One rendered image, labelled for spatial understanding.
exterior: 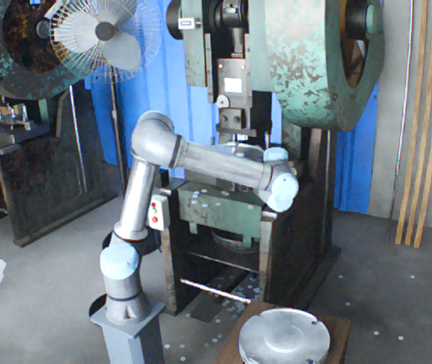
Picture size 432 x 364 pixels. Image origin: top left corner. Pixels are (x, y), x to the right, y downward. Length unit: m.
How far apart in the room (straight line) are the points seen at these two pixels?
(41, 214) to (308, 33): 2.30
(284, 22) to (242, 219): 0.81
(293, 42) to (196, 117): 2.17
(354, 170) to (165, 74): 1.59
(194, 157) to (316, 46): 0.46
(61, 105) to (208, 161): 1.98
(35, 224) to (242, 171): 2.09
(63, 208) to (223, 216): 1.66
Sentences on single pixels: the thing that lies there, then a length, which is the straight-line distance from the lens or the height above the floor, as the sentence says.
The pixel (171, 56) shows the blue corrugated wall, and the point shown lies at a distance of 3.39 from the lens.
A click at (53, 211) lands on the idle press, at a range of 3.13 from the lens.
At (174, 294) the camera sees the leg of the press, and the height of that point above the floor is 0.12.
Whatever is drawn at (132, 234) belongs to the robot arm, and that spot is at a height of 0.69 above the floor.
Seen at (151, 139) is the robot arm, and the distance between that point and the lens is 1.17.
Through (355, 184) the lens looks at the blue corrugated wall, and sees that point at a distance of 3.00.
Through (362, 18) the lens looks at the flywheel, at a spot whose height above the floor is 1.33.
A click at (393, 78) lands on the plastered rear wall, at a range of 2.80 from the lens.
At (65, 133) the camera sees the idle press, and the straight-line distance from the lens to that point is 3.07.
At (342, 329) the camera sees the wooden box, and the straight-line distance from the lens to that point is 1.55.
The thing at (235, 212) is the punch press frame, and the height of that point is 0.59.
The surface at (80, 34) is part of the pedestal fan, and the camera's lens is 2.32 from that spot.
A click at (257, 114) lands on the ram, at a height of 0.94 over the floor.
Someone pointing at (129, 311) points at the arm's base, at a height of 0.49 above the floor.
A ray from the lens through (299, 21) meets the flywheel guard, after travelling 1.25.
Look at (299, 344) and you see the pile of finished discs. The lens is 1.42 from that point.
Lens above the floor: 1.37
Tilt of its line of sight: 23 degrees down
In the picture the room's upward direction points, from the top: 3 degrees counter-clockwise
